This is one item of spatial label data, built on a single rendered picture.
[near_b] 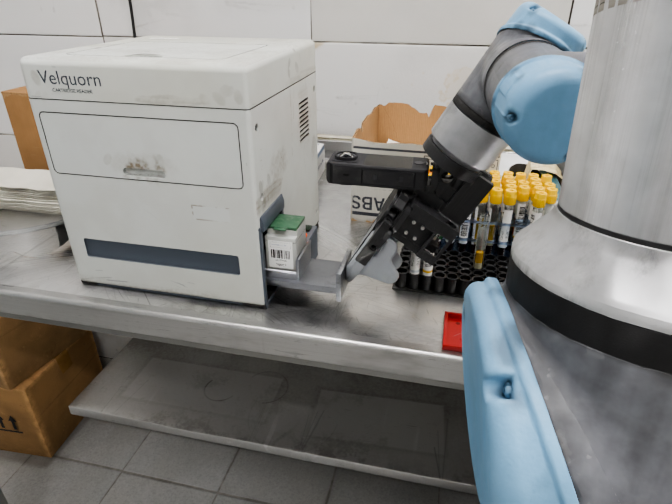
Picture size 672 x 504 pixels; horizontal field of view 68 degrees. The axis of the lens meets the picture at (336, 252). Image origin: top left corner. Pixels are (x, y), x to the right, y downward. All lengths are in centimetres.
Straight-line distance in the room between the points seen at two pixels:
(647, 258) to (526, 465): 8
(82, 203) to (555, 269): 61
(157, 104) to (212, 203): 12
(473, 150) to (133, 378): 123
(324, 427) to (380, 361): 73
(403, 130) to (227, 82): 62
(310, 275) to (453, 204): 21
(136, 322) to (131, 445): 107
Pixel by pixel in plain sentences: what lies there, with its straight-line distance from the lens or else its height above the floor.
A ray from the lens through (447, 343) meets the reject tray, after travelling 60.
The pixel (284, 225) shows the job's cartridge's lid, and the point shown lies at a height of 98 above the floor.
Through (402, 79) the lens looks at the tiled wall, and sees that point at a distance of 116.
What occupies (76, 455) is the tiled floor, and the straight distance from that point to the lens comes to 179.
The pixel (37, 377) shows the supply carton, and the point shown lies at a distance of 167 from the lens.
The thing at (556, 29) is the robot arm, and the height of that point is 121.
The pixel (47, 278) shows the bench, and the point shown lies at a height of 88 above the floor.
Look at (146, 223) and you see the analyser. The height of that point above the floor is 98.
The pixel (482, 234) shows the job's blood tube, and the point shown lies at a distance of 69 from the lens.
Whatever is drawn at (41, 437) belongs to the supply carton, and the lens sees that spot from 176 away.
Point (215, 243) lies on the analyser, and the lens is 63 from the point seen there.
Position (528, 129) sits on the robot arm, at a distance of 40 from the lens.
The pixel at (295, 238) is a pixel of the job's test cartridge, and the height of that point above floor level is 97.
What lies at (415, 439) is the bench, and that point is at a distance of 131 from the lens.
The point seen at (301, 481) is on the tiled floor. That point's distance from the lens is 156.
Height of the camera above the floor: 125
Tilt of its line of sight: 28 degrees down
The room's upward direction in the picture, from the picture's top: straight up
